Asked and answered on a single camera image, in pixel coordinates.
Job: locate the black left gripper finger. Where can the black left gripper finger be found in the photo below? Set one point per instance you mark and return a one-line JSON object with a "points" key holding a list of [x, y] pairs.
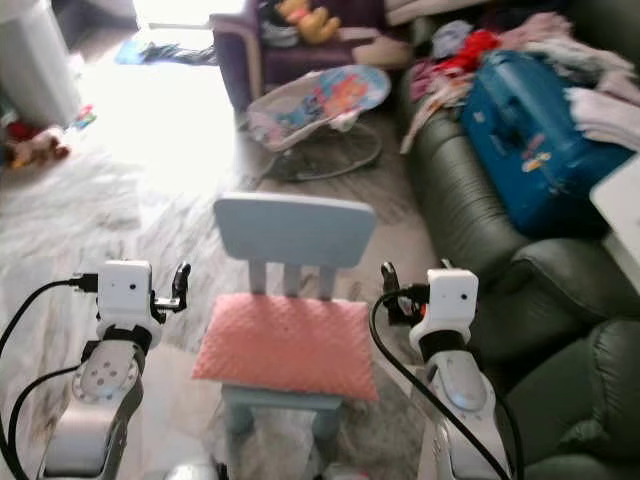
{"points": [[182, 278]]}

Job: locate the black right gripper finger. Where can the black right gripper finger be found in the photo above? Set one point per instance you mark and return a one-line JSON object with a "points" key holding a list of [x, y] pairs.
{"points": [[446, 265], [391, 278]]}

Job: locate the pink fluffy pillow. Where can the pink fluffy pillow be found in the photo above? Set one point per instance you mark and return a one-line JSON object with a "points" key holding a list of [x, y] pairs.
{"points": [[285, 345]]}

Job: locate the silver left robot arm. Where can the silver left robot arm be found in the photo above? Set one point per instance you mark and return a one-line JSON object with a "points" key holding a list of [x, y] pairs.
{"points": [[100, 400]]}

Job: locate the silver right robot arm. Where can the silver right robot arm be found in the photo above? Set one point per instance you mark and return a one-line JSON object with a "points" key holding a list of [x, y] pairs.
{"points": [[460, 400]]}

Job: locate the dark green leather sofa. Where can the dark green leather sofa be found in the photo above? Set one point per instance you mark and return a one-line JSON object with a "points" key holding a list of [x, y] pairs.
{"points": [[450, 200]]}

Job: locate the white pillow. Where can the white pillow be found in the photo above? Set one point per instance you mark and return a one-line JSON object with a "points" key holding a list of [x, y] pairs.
{"points": [[620, 205]]}

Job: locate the light blue child chair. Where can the light blue child chair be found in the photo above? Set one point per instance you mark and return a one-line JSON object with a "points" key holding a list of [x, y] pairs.
{"points": [[295, 230]]}

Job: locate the blue hard suitcase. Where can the blue hard suitcase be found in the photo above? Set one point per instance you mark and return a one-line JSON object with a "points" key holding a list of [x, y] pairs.
{"points": [[525, 140]]}

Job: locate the colourful baby bouncer seat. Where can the colourful baby bouncer seat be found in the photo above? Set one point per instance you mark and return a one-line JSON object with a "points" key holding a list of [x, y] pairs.
{"points": [[320, 105]]}

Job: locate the small colourful toy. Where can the small colourful toy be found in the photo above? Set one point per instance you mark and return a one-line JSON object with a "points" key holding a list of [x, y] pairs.
{"points": [[84, 118]]}

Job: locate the brown red plush toy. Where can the brown red plush toy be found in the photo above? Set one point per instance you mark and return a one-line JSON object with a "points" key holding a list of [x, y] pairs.
{"points": [[35, 148]]}

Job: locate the red garment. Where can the red garment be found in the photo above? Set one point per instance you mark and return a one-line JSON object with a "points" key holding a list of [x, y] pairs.
{"points": [[470, 52]]}

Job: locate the white folded towels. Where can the white folded towels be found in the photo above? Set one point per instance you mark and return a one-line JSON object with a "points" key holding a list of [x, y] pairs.
{"points": [[605, 118]]}

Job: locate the beige cushion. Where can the beige cushion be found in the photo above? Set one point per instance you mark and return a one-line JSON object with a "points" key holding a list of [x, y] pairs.
{"points": [[382, 52]]}

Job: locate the blue door mat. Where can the blue door mat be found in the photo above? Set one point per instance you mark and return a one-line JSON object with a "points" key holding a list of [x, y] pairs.
{"points": [[165, 52]]}

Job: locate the grey blue garment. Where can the grey blue garment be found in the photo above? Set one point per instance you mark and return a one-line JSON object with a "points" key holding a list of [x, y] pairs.
{"points": [[452, 38]]}

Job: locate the purple armchair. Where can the purple armchair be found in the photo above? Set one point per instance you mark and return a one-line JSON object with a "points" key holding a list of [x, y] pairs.
{"points": [[240, 55]]}

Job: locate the pink clothes pile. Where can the pink clothes pile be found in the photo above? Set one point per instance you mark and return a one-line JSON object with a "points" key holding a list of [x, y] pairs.
{"points": [[535, 30]]}

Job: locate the white air purifier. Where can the white air purifier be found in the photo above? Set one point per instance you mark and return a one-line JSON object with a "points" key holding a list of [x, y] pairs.
{"points": [[40, 60]]}

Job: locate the yellow plush toy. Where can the yellow plush toy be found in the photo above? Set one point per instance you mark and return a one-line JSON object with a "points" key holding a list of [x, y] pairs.
{"points": [[310, 20]]}

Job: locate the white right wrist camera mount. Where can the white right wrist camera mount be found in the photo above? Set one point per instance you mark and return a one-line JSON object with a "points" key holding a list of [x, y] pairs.
{"points": [[452, 298]]}

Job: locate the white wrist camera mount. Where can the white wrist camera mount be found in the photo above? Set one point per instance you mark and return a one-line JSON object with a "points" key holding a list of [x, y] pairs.
{"points": [[452, 298], [125, 288]]}

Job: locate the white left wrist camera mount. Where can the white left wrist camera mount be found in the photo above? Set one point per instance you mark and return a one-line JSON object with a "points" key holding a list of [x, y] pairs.
{"points": [[125, 288]]}

